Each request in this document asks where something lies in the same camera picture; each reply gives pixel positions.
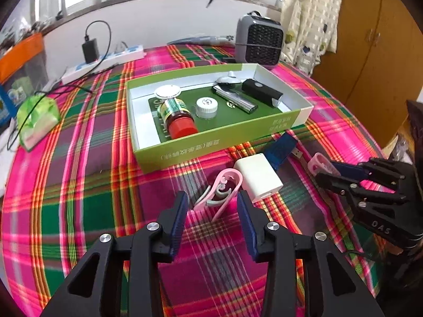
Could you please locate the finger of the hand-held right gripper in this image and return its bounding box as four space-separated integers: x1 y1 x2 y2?
330 158 415 187
315 172 410 207

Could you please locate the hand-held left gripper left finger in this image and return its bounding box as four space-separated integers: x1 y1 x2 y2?
41 190 189 317

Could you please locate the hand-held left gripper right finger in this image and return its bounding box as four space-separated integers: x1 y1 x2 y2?
236 190 385 317

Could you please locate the pink and grey clip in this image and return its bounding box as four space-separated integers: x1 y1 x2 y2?
192 168 244 222
307 152 341 177

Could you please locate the green cardboard box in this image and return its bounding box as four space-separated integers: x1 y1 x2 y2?
126 63 314 174

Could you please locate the brown medicine bottle red cap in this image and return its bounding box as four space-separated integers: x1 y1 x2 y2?
157 98 197 139

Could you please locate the small white jar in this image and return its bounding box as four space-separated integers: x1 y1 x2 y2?
196 96 219 119

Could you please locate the silver metal lighter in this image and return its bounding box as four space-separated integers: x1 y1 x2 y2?
212 84 258 113

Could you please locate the white panda night light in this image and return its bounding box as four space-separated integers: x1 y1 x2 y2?
216 72 241 88

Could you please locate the white USB charger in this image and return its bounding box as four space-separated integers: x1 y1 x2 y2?
233 153 285 203

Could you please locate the blue USB adapter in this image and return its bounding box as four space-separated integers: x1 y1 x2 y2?
263 134 304 169

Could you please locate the pink green plaid tablecloth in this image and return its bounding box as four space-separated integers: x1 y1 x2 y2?
0 43 390 317

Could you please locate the wooden wardrobe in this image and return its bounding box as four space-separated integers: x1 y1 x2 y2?
312 0 423 159

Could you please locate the black flashlight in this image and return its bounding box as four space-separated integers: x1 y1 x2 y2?
241 79 284 106

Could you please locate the patterned cream curtain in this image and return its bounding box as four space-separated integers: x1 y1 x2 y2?
279 0 344 75

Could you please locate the grey desk heater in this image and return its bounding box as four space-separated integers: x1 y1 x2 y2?
234 11 285 70

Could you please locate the green tissue pack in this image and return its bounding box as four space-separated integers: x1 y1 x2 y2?
16 94 60 152

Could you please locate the white power strip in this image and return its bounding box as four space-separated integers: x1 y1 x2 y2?
61 44 145 85

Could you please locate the grey floral folded umbrella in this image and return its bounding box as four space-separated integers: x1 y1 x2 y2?
167 34 237 45

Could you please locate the black power adapter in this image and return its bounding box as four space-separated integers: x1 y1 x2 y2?
81 39 100 63

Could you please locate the blue printed box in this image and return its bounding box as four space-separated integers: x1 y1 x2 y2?
0 84 17 133

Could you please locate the orange storage bin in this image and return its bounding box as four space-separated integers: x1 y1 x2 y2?
0 33 48 86

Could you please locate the thin black cable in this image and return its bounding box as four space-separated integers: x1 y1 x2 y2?
344 249 390 261

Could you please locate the black charging cable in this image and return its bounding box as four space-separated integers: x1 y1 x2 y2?
7 21 114 152

